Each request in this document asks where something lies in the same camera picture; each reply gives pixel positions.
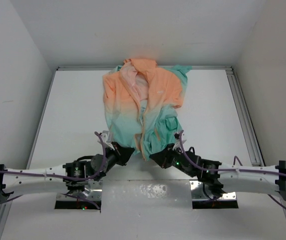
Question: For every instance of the metal base plate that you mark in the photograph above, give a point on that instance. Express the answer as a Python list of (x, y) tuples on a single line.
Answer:
[(153, 189)]

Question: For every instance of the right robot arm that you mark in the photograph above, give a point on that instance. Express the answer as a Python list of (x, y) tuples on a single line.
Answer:
[(221, 178)]

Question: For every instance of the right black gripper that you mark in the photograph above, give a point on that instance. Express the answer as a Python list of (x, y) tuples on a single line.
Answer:
[(163, 158)]

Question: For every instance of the orange and teal jacket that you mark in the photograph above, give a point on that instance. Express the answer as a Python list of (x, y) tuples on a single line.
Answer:
[(140, 100)]

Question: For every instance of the aluminium frame rail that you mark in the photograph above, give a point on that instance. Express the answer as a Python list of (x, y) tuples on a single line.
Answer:
[(214, 115)]

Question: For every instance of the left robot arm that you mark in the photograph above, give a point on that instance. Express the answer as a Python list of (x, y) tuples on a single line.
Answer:
[(70, 179)]

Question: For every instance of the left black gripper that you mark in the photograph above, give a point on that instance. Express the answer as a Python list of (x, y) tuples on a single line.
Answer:
[(122, 153)]

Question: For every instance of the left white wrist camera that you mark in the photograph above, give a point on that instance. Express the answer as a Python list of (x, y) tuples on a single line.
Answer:
[(106, 137)]

